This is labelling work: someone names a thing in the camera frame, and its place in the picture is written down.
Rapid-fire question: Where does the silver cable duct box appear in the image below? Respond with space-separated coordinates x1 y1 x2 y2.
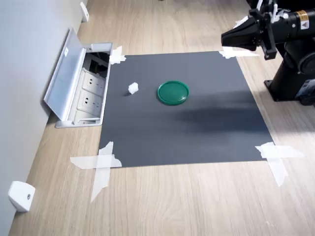
43 27 114 129

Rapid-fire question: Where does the white tape strip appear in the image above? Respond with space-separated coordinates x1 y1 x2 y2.
233 16 251 29

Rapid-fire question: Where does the white tape patch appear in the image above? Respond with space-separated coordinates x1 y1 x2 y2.
109 45 127 65
69 141 123 204
254 142 305 188
218 47 260 59

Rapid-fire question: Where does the white power socket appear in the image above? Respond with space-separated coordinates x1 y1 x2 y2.
82 69 107 91
76 90 103 112

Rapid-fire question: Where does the round green lid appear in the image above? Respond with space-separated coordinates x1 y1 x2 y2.
157 80 190 106

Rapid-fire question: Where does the grey partition panel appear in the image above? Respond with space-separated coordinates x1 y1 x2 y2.
0 0 89 236

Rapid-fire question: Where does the small white bracket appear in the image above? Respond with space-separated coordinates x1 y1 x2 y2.
7 180 36 213
80 1 90 23

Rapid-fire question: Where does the dark grey mat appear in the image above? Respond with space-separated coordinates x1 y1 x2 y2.
98 51 275 169

